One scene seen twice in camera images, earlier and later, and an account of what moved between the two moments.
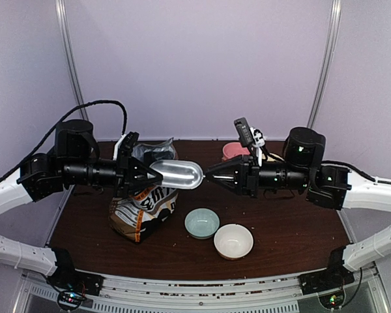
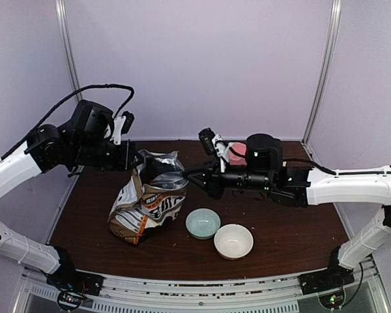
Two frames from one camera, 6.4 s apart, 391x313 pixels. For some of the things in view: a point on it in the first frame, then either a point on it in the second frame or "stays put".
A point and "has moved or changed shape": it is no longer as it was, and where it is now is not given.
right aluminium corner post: (328, 57) stays put
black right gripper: (248, 176) to (210, 182)
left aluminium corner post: (62, 15) stays put
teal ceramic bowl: (201, 223) stays put
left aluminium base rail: (69, 192) stays put
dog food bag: (134, 216) has moved or changed shape
